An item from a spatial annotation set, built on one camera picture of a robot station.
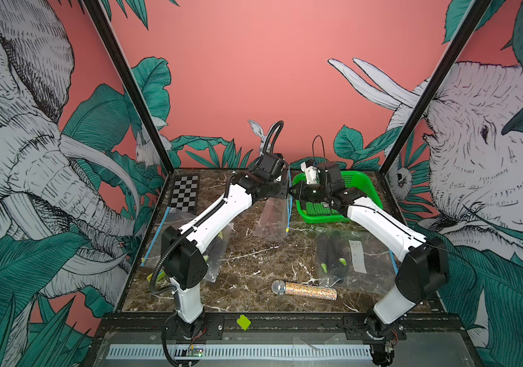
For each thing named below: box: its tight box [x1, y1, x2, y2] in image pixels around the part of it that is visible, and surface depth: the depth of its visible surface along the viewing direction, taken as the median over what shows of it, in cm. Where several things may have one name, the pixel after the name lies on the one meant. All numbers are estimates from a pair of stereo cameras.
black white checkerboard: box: [170, 175, 199, 212], surface depth 109 cm
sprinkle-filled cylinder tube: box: [270, 279, 338, 301], surface depth 80 cm
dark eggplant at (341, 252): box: [331, 237, 351, 268], surface depth 90 cm
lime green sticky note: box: [237, 314, 252, 332], surface depth 76 cm
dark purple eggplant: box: [318, 234, 330, 274], surface depth 90 cm
